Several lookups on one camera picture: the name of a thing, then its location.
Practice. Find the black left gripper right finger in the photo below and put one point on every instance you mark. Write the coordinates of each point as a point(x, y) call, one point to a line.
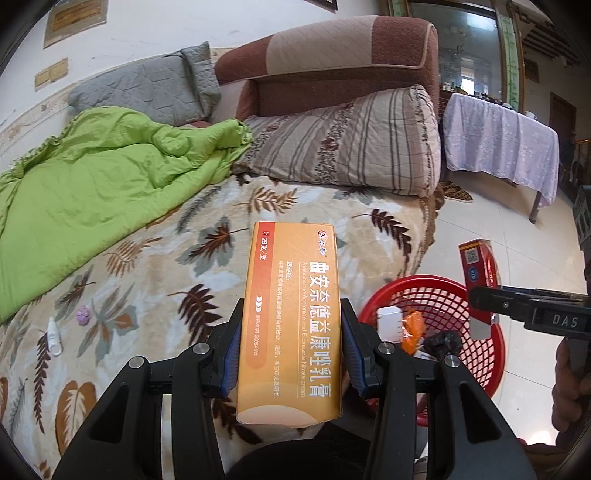
point(468, 437)

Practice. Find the white plastic bottle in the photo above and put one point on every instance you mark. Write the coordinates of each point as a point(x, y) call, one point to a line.
point(390, 324)

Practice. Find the orange foil snack wrapper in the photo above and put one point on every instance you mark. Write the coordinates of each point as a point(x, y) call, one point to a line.
point(413, 329)

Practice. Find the black plastic bag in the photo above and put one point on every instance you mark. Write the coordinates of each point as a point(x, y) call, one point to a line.
point(443, 343)

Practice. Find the orange ointment box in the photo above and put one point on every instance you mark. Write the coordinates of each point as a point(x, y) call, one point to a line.
point(290, 356)

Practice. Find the red cigarette box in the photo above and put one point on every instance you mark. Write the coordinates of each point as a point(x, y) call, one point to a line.
point(480, 270)

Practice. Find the right hand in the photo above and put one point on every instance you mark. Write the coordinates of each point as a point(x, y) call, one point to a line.
point(567, 391)

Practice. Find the red plastic basket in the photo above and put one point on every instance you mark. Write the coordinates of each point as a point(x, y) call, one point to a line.
point(444, 306)

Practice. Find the purple crumpled wrapper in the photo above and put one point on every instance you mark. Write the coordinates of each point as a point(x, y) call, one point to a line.
point(83, 316)

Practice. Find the leaf pattern fleece blanket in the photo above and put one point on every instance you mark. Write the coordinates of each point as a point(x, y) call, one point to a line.
point(165, 286)

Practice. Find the small white dropper bottle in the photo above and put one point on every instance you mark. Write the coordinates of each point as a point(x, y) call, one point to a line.
point(53, 338)

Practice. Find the brown patterned slipper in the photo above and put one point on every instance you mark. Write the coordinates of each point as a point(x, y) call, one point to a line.
point(453, 191)

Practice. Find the table with lilac cloth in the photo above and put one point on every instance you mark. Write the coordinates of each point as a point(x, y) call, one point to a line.
point(483, 137)

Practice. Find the green quilt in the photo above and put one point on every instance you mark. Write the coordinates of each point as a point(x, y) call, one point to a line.
point(111, 171)

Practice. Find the striped brown pillow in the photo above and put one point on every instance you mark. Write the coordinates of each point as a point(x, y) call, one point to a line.
point(387, 140)

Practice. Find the grey quilted pillow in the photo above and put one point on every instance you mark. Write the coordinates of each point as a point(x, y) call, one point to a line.
point(176, 89)

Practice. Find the brown padded headboard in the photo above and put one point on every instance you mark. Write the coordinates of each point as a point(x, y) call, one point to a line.
point(326, 64)

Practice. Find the beige wall switches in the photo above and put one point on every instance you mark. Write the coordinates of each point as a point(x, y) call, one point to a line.
point(51, 74)

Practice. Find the framed wall picture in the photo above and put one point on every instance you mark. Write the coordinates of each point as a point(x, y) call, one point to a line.
point(68, 18)

